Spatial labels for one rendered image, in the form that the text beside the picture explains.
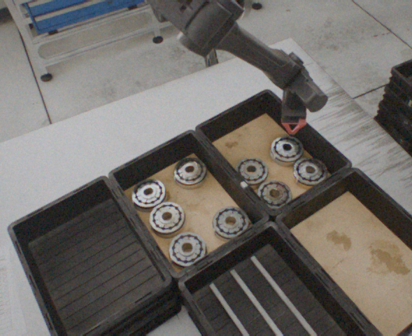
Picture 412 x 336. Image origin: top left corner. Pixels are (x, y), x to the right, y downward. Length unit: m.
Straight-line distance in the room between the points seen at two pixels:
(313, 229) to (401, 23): 2.47
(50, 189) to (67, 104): 1.40
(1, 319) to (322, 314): 0.91
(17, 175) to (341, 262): 1.16
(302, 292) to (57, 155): 1.02
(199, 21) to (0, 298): 1.04
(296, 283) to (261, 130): 0.54
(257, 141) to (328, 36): 1.95
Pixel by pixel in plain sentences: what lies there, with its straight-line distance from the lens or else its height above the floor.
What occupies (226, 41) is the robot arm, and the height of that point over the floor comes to 1.43.
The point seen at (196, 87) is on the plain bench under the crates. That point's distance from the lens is 1.79.
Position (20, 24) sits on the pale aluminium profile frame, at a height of 0.43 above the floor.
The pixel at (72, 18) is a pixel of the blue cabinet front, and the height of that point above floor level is 0.36.
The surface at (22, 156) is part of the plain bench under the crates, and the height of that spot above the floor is 0.70.
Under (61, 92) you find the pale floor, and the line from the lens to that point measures 3.04.
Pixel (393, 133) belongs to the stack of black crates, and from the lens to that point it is 2.27.
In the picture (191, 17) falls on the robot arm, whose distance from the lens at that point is 0.74.
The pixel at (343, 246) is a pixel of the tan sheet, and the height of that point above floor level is 0.83.
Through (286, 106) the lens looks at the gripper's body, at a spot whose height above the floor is 1.06.
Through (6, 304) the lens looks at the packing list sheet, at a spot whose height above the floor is 0.70.
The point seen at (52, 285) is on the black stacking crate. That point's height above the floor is 0.83.
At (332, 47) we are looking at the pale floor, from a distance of 3.17.
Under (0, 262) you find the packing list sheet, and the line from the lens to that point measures 1.52.
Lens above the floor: 1.91
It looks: 53 degrees down
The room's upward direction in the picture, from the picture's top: 5 degrees counter-clockwise
